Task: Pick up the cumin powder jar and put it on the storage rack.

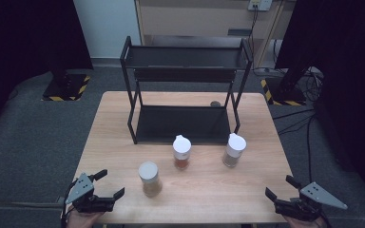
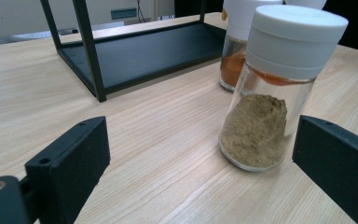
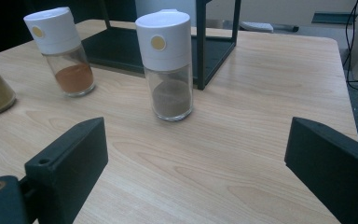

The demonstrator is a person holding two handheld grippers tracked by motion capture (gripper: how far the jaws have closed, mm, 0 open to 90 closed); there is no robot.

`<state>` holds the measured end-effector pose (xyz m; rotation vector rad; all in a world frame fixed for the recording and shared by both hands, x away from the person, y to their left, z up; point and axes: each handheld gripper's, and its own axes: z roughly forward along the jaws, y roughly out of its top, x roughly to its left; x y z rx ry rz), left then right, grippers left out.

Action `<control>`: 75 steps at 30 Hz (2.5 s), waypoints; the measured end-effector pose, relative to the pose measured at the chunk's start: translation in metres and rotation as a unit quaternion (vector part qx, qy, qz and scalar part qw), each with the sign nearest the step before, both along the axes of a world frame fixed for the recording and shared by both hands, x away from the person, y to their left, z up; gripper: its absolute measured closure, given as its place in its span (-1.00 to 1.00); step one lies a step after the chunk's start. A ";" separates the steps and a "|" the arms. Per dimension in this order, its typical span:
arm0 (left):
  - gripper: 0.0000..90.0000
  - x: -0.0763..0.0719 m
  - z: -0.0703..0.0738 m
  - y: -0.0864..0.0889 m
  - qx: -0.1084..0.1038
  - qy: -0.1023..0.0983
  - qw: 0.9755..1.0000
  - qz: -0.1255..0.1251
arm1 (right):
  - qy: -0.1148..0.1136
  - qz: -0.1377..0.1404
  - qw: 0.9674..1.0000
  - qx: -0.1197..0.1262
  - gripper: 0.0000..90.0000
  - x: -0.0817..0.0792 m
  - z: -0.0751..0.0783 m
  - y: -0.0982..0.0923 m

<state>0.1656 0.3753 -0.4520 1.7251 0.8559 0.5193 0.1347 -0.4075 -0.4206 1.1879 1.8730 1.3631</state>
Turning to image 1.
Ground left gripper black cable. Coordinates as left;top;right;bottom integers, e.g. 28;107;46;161
60;179;79;228

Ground glass jar of tan spice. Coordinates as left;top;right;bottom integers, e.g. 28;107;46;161
138;161;163;199

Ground glass jar of orange spice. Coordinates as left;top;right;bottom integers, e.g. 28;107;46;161
172;134;193;171

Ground black socket cable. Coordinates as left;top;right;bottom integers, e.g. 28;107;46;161
247;5;259;61

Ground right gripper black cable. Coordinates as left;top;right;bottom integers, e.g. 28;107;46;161
319;210;332;228

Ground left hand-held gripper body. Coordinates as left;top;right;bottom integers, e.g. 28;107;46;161
65;172;115;214

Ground bundle of floor cables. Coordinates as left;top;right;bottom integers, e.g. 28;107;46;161
253;39;325;103

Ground black curtain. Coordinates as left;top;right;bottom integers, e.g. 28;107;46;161
0;0;94;139
275;0;365;199

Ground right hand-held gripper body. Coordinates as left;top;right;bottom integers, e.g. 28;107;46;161
275;181;349;222

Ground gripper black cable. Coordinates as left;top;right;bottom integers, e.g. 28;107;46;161
319;210;332;228
60;179;79;228

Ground beige wooden cabinet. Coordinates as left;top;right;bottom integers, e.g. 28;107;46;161
134;0;287;69

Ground person's right hand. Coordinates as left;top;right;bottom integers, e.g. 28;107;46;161
281;214;329;228

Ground glass jar of grey spice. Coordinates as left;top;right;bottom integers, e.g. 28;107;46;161
221;132;247;168

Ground stand with striped base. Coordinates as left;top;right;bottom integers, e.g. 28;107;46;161
260;61;308;106
41;63;91;103

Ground long black floor cable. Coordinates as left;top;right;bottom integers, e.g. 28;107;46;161
272;107;317;184

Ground white wall socket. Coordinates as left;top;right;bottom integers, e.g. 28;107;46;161
247;0;273;12

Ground person's left hand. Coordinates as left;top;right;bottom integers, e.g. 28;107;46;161
66;205;106;228

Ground black metal two-tier rack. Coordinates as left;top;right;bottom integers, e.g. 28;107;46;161
119;35;255;145

